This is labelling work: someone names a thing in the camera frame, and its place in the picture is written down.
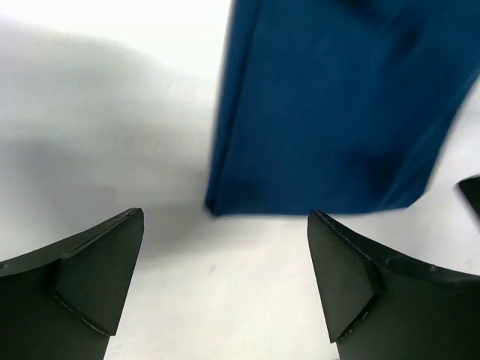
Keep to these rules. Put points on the blue t shirt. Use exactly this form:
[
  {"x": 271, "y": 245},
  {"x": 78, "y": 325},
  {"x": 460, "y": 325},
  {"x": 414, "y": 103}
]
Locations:
[{"x": 337, "y": 106}]

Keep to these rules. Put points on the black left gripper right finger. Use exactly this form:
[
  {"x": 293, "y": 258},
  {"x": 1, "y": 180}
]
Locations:
[{"x": 379, "y": 303}]

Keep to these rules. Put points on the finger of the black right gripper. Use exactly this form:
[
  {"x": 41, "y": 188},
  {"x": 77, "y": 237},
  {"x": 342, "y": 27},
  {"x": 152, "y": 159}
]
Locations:
[{"x": 470, "y": 188}]

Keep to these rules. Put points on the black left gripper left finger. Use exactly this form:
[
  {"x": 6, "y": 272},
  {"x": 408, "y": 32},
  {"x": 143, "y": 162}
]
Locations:
[{"x": 65, "y": 300}]

